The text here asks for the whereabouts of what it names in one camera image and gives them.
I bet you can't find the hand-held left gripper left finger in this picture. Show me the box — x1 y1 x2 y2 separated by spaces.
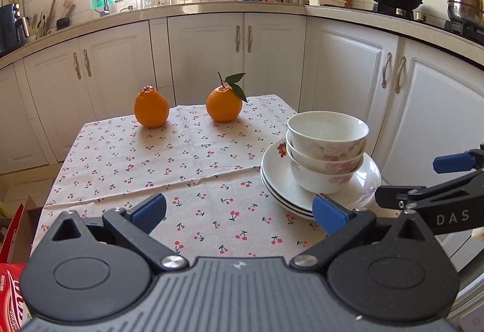
48 193 190 273

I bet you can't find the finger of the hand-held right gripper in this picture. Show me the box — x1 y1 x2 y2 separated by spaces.
375 169 484 211
433 145 484 174

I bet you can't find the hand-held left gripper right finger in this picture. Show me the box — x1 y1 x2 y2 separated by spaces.
289 193 435 274

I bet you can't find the white bowl pink floral print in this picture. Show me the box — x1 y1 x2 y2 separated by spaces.
289 156 363 195
286 111 370 159
285 132 367 174

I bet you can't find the white plate fruit print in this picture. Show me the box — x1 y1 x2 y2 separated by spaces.
263 173 375 221
260 138 382 212
261 166 379 216

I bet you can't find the cherry print tablecloth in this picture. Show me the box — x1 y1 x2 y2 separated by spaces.
32 170 403 257
43 94 301 209

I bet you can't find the orange without leaf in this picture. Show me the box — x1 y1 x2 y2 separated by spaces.
134 86 170 128

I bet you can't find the brown cardboard box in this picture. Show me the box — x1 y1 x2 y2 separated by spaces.
15 195 45 255

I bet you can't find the orange with green leaf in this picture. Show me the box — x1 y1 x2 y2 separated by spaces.
206 72 248 123

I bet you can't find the stainless steel pot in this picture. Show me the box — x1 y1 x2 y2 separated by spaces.
439 0 484 24

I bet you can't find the red carton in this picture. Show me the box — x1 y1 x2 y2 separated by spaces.
0 203 28 332

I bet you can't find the black gas stove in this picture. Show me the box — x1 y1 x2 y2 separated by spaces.
372 1 484 43

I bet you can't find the white plastic tray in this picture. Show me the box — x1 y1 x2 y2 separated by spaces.
304 0 346 8

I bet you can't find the utensil holder with utensils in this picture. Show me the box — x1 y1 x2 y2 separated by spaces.
28 0 57 38

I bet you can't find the beige kitchen countertop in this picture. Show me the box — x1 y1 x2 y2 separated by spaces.
0 1 484 72

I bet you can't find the dark blue air fryer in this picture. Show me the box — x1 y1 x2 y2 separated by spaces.
0 2 31 55

